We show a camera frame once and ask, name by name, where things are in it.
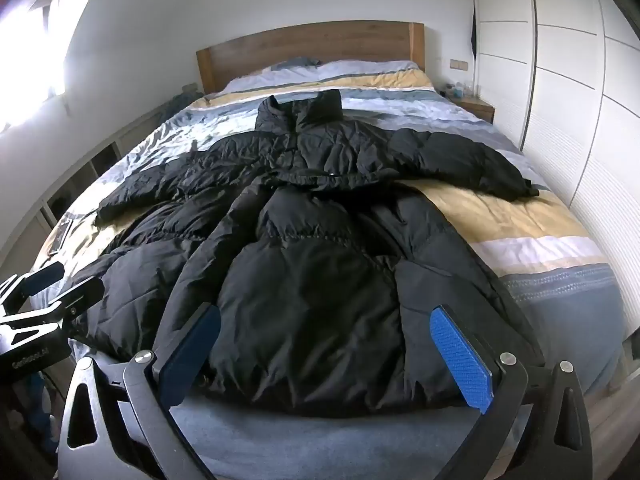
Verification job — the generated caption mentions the small nightstand items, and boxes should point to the small nightstand items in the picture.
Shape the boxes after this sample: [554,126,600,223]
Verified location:
[442,80,478,100]

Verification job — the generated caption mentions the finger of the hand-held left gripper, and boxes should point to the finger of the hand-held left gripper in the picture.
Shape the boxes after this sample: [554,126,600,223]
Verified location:
[0,261,65,311]
[47,276,106,322]

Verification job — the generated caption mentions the wooden nightstand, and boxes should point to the wooden nightstand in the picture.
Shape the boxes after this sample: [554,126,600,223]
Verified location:
[456,96,496,123]

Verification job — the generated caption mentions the black puffer jacket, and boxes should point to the black puffer jacket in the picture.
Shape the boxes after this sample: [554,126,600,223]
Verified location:
[75,89,548,418]

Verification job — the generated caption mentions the white open shelf unit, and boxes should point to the white open shelf unit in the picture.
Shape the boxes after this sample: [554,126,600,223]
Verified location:
[0,105,173,261]

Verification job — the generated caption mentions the grey-blue pillow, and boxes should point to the grey-blue pillow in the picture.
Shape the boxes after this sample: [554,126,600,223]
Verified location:
[272,56,321,71]

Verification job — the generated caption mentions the bed with striped duvet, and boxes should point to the bed with striped duvet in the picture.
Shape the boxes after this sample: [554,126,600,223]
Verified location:
[30,67,628,480]

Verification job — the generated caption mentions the white wardrobe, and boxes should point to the white wardrobe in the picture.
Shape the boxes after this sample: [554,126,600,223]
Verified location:
[470,0,640,341]

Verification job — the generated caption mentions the bright window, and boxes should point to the bright window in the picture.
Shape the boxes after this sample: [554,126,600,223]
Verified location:
[0,0,76,131]

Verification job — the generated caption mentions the wooden headboard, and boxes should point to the wooden headboard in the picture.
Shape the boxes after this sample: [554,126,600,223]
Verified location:
[196,21,426,96]

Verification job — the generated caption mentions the teal cloth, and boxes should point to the teal cloth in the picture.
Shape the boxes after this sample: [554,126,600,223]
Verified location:
[162,87,203,116]

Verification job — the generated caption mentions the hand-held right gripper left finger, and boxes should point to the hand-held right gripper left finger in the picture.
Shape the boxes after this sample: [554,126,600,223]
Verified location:
[56,304,222,480]

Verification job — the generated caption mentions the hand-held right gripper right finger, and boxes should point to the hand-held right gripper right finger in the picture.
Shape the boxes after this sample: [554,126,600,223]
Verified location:
[429,305,593,480]

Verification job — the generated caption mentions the white pillow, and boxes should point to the white pillow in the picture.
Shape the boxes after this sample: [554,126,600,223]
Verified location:
[222,59,421,92]

